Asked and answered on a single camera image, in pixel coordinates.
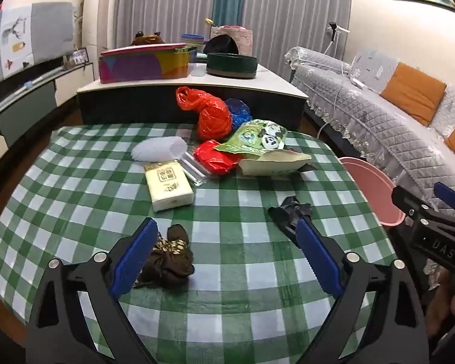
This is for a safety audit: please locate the beige tissue pack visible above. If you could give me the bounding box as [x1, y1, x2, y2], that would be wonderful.
[143, 160, 195, 213]

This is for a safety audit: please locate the grey printed television cover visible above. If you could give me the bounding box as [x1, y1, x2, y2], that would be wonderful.
[0, 2, 76, 80]

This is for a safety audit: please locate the green round tin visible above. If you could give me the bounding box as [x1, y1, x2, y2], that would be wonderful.
[206, 52, 258, 80]

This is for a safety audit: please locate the grey curtain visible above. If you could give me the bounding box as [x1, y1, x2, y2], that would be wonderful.
[243, 0, 353, 80]
[112, 0, 217, 48]

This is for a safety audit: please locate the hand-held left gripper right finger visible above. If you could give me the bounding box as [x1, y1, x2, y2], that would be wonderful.
[295, 218, 429, 364]

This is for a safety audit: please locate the colourful tin box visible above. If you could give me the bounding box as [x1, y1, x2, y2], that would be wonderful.
[99, 43, 192, 84]

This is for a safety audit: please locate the green panda snack packet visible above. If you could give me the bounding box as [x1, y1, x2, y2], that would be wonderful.
[213, 119, 288, 159]

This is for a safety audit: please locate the green checked tablecloth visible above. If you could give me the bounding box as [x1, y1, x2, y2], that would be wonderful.
[0, 122, 398, 364]

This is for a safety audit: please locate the black television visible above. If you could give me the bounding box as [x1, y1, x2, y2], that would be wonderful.
[0, 55, 65, 101]

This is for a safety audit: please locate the white top coffee table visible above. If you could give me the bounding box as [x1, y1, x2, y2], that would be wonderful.
[77, 62, 309, 131]

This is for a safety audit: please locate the pink floral bag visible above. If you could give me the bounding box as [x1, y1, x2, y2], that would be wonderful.
[211, 25, 253, 57]

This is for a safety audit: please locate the pink plastic bucket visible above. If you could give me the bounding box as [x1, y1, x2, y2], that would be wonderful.
[339, 157, 407, 228]

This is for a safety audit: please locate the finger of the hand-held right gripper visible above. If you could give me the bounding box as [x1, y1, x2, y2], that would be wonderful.
[433, 182, 455, 215]
[392, 185, 435, 218]

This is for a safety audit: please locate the white stand black head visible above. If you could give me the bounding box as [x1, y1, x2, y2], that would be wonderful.
[322, 22, 351, 56]

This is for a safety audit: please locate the cream paper box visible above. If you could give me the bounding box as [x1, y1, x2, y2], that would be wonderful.
[237, 150, 312, 177]

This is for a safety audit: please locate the brown fabric scrunchie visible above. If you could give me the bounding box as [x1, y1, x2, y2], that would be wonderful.
[133, 224, 195, 289]

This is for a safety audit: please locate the photo frame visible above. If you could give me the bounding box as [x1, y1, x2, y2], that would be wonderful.
[69, 48, 89, 65]

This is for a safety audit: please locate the white cable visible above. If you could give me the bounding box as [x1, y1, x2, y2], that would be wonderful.
[316, 59, 365, 139]

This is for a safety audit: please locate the small red plastic bag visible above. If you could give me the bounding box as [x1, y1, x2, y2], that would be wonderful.
[193, 140, 239, 176]

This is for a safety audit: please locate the white standing air conditioner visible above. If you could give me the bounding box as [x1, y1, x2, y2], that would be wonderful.
[84, 0, 116, 52]

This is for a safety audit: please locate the clear pack of straws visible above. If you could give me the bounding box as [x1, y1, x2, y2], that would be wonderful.
[182, 148, 213, 187]

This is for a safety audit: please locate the person's right hand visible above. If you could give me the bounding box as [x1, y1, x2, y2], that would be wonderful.
[426, 266, 455, 339]

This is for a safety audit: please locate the stack of plastic bowls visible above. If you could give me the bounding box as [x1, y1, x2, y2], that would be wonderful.
[180, 33, 205, 52]

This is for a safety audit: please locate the blue plastic bag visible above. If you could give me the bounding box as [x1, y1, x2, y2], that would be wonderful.
[224, 98, 253, 126]

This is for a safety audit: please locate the brown ornament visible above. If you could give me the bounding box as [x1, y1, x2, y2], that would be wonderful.
[132, 30, 163, 46]

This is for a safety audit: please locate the television cabinet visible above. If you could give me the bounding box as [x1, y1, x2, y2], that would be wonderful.
[0, 62, 89, 148]

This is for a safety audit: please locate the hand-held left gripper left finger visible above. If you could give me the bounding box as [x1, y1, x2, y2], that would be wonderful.
[26, 217, 160, 364]

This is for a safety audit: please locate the black hat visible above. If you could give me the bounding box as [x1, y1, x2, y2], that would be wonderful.
[204, 34, 239, 56]

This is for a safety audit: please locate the grey quilted sofa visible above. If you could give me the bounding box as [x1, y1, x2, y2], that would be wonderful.
[284, 46, 455, 289]

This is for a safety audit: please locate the large red plastic bag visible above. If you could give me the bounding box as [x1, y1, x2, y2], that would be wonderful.
[175, 86, 234, 141]

